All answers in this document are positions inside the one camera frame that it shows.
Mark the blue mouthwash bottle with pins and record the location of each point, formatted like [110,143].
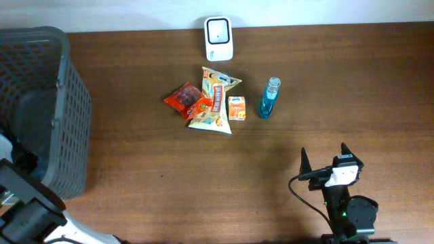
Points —
[269,98]

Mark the grey plastic mesh basket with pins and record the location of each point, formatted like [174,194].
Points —
[46,105]

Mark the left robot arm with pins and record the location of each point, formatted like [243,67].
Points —
[39,215]

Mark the white barcode scanner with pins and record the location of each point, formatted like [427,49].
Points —
[218,39]

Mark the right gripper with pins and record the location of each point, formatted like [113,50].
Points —
[316,182]

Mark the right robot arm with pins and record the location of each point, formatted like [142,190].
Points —
[350,218]

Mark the yellow snack bag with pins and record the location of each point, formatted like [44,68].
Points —
[215,85]

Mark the red snack bag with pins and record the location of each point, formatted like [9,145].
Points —
[188,101]

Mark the orange tissue pack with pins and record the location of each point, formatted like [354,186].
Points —
[237,108]

